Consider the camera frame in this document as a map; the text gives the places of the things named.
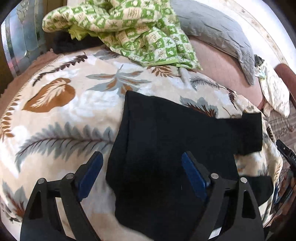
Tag black pants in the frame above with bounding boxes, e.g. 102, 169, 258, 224
106, 91, 273, 240

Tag cream floral pillow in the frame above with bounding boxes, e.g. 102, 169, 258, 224
254, 55, 290, 118

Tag brown headboard cushion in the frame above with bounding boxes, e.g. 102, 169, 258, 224
274, 63, 296, 108

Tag pink bed sheet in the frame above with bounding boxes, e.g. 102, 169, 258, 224
189, 36, 264, 109

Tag green checkered quilt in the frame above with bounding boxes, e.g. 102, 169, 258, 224
42, 1, 201, 69

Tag mirrored wardrobe door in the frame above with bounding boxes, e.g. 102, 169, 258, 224
1, 0, 47, 77

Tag striped brown bedspread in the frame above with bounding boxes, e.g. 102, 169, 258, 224
268, 104, 296, 153

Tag grey quilted pillow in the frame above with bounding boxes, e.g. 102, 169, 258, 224
170, 1, 255, 85

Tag cream leaf print blanket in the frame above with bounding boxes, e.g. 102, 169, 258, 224
0, 45, 284, 241

